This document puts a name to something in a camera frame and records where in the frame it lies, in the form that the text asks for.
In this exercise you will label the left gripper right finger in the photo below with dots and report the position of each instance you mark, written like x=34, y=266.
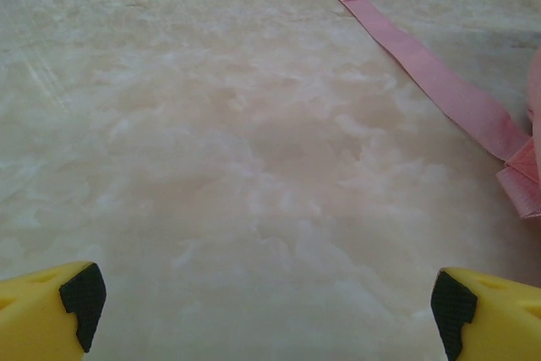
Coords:
x=507, y=327

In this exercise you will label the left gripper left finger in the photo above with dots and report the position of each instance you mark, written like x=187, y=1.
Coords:
x=34, y=318

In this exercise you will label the pink backpack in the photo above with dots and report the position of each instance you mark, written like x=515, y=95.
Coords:
x=439, y=82

